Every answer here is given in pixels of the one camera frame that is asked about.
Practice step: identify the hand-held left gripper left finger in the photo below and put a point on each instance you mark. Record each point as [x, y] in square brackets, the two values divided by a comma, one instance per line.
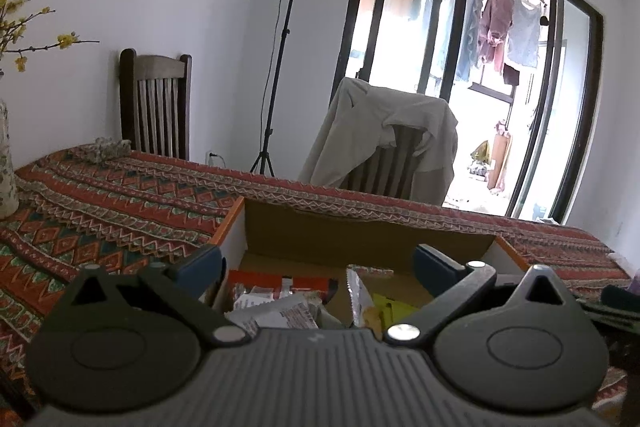
[200, 264]

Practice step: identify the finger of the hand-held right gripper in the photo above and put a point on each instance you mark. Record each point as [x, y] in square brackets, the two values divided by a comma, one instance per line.
[615, 299]

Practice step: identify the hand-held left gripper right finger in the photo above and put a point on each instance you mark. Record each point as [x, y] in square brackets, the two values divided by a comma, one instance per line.
[435, 264]

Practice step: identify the yellow snack packet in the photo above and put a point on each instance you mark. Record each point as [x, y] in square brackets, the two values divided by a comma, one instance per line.
[395, 309]

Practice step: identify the orange cardboard box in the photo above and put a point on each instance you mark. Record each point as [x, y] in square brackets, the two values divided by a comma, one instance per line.
[350, 237]

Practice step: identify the red orange snack packet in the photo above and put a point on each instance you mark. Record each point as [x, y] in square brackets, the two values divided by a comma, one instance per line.
[280, 284]

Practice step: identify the clear serrated snack packet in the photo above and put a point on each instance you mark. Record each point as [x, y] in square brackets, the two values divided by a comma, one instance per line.
[357, 297]

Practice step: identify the silver red print packet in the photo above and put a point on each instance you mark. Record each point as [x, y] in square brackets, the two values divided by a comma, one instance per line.
[280, 312]

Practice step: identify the patterned red tablecloth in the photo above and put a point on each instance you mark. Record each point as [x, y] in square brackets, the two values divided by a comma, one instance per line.
[125, 207]

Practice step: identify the wooden chair with jacket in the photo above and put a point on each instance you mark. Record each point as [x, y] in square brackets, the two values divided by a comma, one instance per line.
[385, 167]

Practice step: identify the yellow bag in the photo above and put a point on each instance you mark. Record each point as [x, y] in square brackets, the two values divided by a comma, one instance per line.
[480, 152]

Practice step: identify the wooden board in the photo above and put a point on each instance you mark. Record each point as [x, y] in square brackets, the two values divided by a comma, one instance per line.
[500, 162]

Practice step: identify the small grey bundle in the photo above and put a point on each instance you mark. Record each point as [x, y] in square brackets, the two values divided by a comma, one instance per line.
[107, 149]

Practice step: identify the beige jacket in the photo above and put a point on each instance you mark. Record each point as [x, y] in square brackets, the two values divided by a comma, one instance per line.
[350, 127]

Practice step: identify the dark wooden chair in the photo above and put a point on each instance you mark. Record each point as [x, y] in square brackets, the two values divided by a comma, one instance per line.
[155, 67]

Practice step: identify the floral ceramic vase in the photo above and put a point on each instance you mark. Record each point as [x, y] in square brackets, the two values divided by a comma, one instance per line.
[6, 177]

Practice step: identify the hanging blue jeans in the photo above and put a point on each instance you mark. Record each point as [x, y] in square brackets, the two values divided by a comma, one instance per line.
[470, 32]

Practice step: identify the hanging grey shirt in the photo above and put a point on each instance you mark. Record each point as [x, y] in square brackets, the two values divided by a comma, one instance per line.
[525, 37]

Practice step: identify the hanging pink garment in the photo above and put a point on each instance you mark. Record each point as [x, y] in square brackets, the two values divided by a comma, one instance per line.
[495, 22]

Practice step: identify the yellow flower branches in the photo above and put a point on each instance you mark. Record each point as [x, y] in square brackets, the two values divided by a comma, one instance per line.
[65, 40]

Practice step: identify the black sliding glass door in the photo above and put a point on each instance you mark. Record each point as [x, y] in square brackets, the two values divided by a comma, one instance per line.
[353, 7]

